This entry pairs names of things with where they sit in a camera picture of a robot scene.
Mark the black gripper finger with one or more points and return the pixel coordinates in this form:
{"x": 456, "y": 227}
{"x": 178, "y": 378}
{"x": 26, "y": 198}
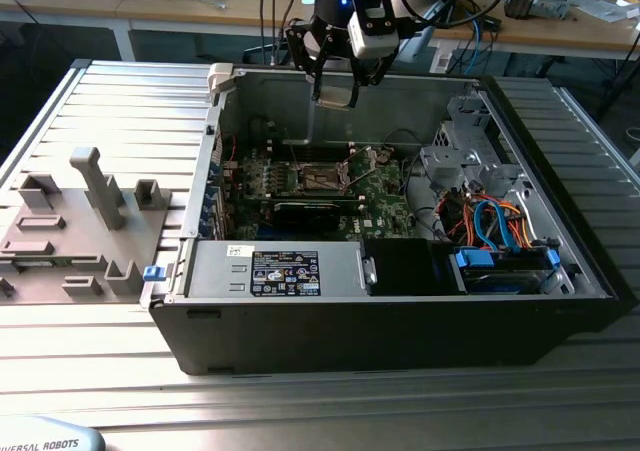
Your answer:
{"x": 317, "y": 91}
{"x": 354, "y": 96}

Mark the silver CPU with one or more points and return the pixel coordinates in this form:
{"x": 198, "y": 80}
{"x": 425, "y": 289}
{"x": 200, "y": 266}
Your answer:
{"x": 335, "y": 96}

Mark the metal locking lever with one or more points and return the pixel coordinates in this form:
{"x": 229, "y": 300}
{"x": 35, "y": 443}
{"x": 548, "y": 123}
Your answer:
{"x": 292, "y": 147}

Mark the silver coin battery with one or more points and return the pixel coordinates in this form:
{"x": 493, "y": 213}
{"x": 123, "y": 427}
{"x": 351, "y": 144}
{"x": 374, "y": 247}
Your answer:
{"x": 382, "y": 157}

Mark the beige case latch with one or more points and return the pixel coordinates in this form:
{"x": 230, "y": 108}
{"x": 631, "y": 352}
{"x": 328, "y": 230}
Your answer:
{"x": 220, "y": 77}

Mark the silver metal drive cage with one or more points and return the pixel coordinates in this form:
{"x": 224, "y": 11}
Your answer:
{"x": 442, "y": 166}

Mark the green motherboard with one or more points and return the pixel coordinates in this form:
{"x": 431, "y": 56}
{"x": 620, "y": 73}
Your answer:
{"x": 387, "y": 206}

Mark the black graphics card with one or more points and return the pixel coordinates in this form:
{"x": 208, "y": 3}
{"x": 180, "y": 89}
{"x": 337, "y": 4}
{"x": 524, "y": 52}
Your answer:
{"x": 305, "y": 216}

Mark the black plastic shroud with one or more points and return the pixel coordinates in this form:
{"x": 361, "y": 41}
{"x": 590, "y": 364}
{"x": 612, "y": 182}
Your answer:
{"x": 400, "y": 266}

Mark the wooden desk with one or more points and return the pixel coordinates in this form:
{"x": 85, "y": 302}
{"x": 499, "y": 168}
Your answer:
{"x": 150, "y": 8}
{"x": 550, "y": 33}

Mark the copper heatsink cooler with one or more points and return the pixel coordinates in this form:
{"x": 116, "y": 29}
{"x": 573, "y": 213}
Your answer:
{"x": 522, "y": 3}

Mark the hard disk in blue carrier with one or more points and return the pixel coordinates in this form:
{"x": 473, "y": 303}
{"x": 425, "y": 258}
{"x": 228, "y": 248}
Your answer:
{"x": 475, "y": 261}

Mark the grey power supply unit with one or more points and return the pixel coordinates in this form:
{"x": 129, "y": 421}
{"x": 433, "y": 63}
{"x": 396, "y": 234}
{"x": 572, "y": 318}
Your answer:
{"x": 215, "y": 271}

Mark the black PC case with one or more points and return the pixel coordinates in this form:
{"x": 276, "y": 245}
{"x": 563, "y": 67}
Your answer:
{"x": 350, "y": 336}

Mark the blue case latch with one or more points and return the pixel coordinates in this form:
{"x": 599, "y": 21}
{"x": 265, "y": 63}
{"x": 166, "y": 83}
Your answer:
{"x": 153, "y": 273}

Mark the grey parts rack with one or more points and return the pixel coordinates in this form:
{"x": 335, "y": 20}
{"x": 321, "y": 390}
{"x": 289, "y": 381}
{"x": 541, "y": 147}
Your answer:
{"x": 75, "y": 251}

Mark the pale blue teach pendant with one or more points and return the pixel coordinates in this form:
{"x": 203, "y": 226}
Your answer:
{"x": 50, "y": 436}

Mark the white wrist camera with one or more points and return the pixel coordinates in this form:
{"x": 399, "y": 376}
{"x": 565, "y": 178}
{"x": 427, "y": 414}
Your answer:
{"x": 370, "y": 43}

